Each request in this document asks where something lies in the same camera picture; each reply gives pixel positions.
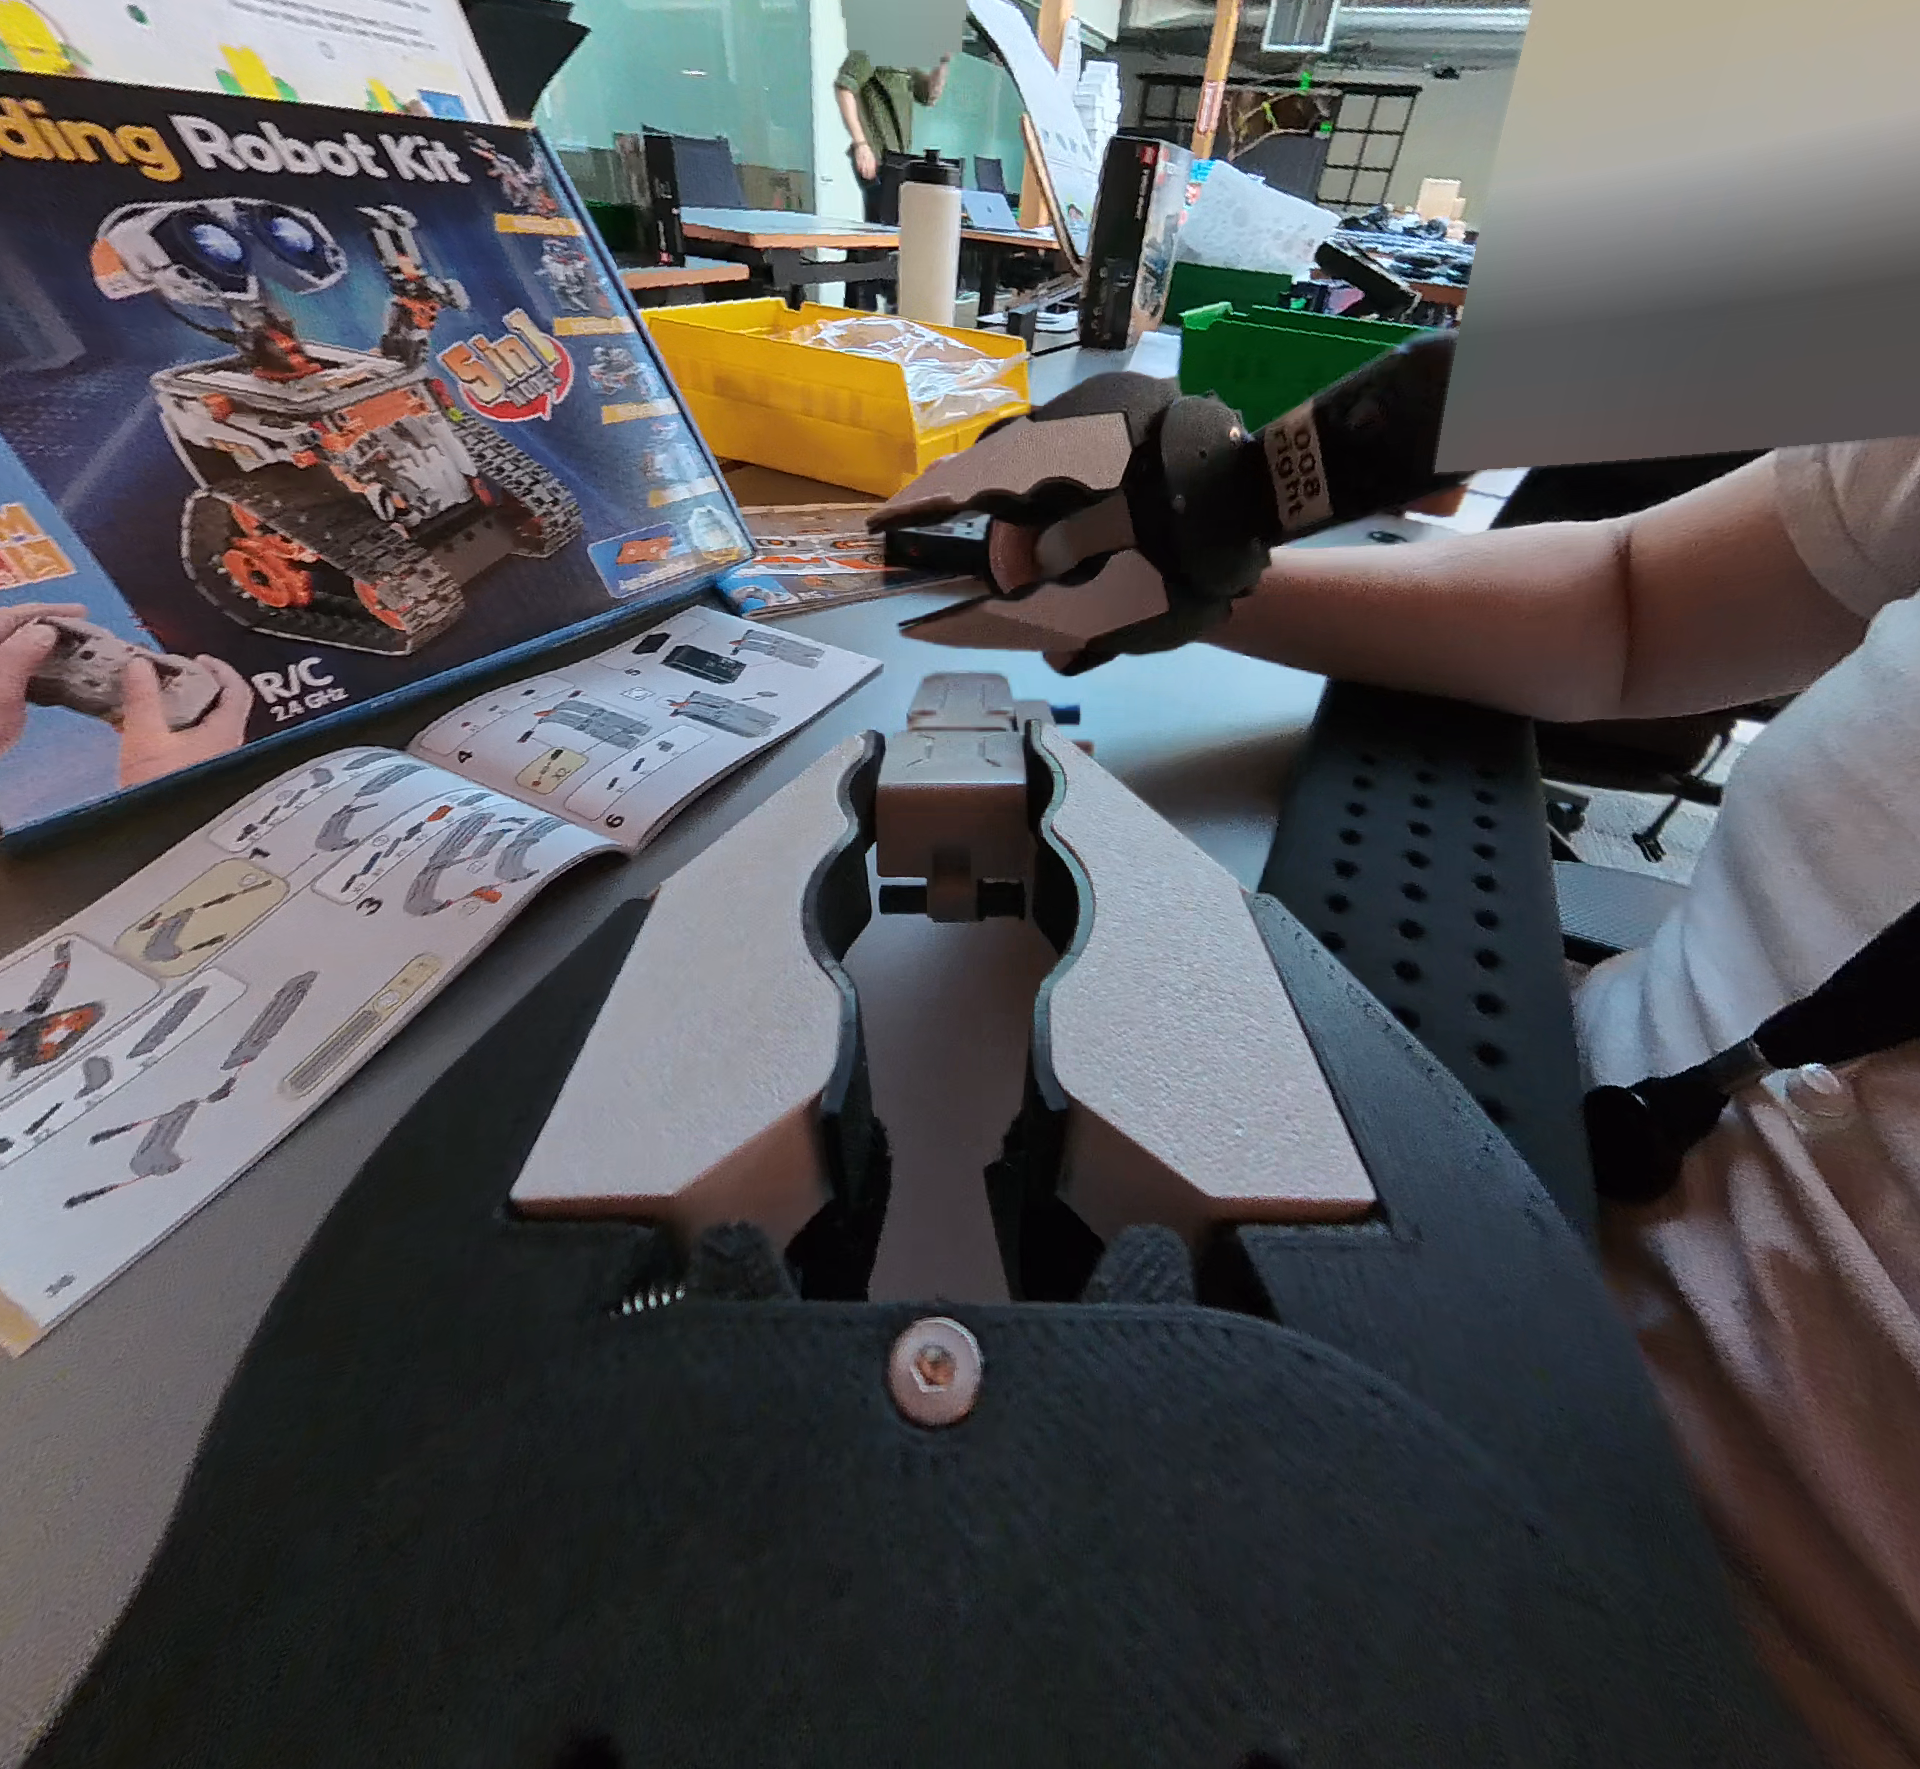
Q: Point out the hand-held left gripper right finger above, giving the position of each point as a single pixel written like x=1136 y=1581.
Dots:
x=1200 y=1049

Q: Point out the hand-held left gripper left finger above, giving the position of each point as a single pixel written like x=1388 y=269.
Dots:
x=706 y=1049

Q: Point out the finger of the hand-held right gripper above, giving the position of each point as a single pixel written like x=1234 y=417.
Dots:
x=1019 y=471
x=1103 y=605

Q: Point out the grey brick assembly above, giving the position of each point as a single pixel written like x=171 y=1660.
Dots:
x=961 y=809

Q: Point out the person's right forearm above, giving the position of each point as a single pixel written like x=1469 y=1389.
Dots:
x=1500 y=600

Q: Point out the grey desk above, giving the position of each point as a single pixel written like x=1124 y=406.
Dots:
x=1185 y=734

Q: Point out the wooden background desk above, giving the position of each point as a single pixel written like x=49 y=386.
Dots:
x=780 y=237

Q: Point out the flat black device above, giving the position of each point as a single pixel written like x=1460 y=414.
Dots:
x=930 y=545

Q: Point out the green plastic bin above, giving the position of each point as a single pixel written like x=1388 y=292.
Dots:
x=1274 y=351

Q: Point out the clear plastic bag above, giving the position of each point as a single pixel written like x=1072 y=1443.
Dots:
x=899 y=351

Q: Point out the brown cardboard sheet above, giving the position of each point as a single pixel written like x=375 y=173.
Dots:
x=796 y=488

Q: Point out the tall black product box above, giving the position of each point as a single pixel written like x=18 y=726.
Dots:
x=1126 y=247

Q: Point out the white water bottle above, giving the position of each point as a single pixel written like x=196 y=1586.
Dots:
x=928 y=247

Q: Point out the orange blue leaflet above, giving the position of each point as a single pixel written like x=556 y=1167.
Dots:
x=796 y=573

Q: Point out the yellow plastic bin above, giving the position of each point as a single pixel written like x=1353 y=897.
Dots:
x=780 y=412

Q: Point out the white speckled bag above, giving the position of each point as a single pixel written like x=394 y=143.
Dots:
x=1259 y=217

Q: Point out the black perforated chair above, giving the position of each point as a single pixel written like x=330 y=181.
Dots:
x=1411 y=868

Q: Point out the white curved board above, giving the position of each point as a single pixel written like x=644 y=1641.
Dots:
x=1049 y=105

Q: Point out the open instruction booklet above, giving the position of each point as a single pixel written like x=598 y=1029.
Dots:
x=299 y=930

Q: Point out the slim black carton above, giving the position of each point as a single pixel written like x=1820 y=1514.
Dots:
x=662 y=202

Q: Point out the person's white shirt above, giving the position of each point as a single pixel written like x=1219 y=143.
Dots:
x=1786 y=839

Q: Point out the blue robot kit box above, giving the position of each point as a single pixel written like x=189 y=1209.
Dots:
x=375 y=449

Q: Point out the black sheet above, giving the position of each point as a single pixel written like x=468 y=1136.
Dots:
x=518 y=36

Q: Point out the person's pink pants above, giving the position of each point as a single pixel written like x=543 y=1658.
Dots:
x=1800 y=1349

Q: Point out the wall air vent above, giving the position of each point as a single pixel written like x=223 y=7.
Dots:
x=1300 y=19

